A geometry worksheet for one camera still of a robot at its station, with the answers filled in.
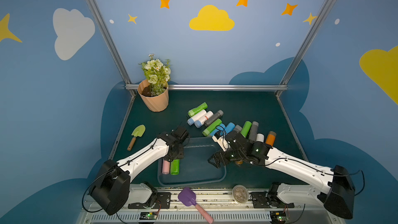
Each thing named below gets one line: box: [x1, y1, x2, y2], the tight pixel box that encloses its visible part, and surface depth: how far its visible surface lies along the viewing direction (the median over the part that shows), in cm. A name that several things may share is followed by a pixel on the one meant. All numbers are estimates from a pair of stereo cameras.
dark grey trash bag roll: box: [204, 109, 224, 127], surface depth 106 cm
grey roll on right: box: [248, 121, 260, 144], surface depth 98 cm
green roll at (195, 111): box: [187, 102, 208, 118], surface depth 110 cm
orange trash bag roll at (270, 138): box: [265, 131, 277, 147], surface depth 97 cm
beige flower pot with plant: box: [137, 53, 172, 112], surface depth 99 cm
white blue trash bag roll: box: [187, 109, 207, 126], surface depth 106 cm
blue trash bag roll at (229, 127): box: [224, 122, 236, 134], surface depth 101 cm
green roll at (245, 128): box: [240, 120, 253, 139], surface depth 101 cm
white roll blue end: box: [256, 133, 265, 143], surface depth 96 cm
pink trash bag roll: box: [162, 159, 171, 175], surface depth 84 cm
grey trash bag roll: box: [233, 124, 243, 134], surface depth 100 cm
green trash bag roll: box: [170, 159, 180, 176], surface depth 83 cm
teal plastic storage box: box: [157, 136, 227, 187], surface depth 83 cm
